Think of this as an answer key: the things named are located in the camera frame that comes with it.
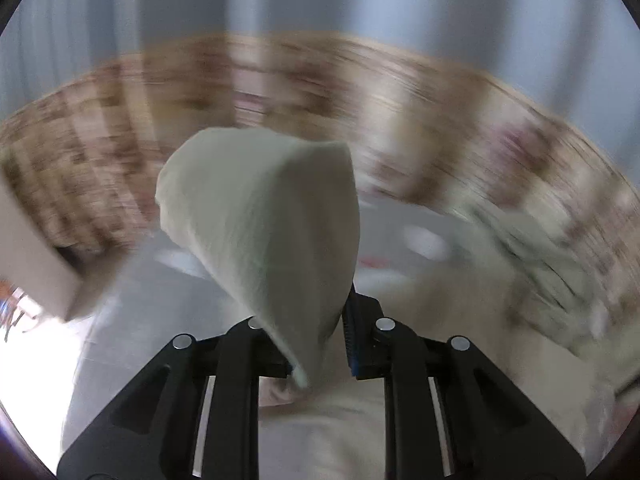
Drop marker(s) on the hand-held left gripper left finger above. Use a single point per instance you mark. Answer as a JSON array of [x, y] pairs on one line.
[[240, 360]]

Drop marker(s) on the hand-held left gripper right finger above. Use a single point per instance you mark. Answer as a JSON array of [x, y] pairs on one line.
[[351, 340]]

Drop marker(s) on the pale cream garment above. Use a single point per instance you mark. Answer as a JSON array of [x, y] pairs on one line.
[[260, 220]]

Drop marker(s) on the beige cardboard box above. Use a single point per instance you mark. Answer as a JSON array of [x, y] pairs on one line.
[[35, 260]]

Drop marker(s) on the floral patterned curtain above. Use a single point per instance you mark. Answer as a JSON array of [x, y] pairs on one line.
[[425, 110]]

